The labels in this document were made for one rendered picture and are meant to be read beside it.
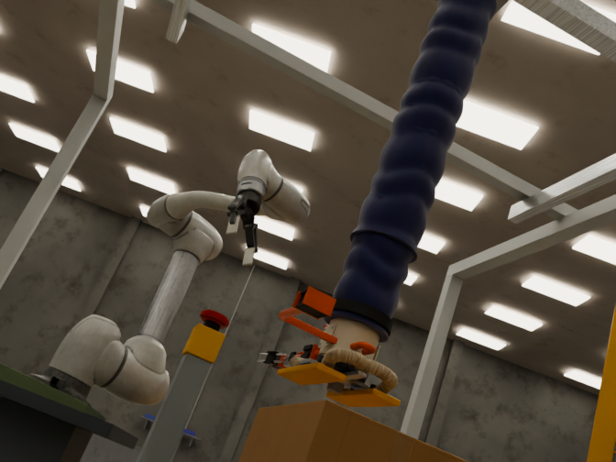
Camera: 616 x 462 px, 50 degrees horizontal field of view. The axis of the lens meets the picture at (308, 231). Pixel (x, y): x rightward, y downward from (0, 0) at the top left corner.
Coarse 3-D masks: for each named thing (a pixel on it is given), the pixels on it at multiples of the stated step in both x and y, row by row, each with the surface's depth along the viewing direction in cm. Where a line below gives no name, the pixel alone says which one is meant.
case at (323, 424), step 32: (256, 416) 199; (288, 416) 168; (320, 416) 145; (352, 416) 148; (256, 448) 183; (288, 448) 156; (320, 448) 143; (352, 448) 146; (384, 448) 148; (416, 448) 150
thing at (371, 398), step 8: (328, 392) 222; (344, 392) 211; (352, 392) 205; (360, 392) 200; (368, 392) 195; (376, 392) 194; (336, 400) 222; (344, 400) 217; (352, 400) 212; (360, 400) 207; (368, 400) 203; (376, 400) 199; (384, 400) 195; (392, 400) 195
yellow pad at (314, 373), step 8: (320, 360) 199; (280, 368) 217; (288, 368) 210; (296, 368) 203; (304, 368) 197; (312, 368) 192; (320, 368) 189; (328, 368) 190; (288, 376) 215; (296, 376) 210; (304, 376) 205; (312, 376) 201; (320, 376) 197; (328, 376) 192; (336, 376) 190; (344, 376) 191; (304, 384) 217
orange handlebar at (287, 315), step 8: (280, 312) 201; (288, 312) 194; (296, 312) 189; (288, 320) 202; (296, 320) 202; (304, 328) 203; (312, 328) 204; (320, 336) 204; (328, 336) 205; (352, 344) 203; (360, 344) 199; (368, 344) 198; (368, 352) 201; (280, 360) 260
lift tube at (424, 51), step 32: (448, 0) 261; (480, 0) 258; (448, 32) 250; (480, 32) 257; (416, 64) 252; (448, 64) 244; (416, 96) 240; (448, 96) 239; (448, 128) 237; (384, 160) 233; (416, 160) 228; (384, 192) 225; (384, 224) 218; (416, 224) 222; (416, 256) 223
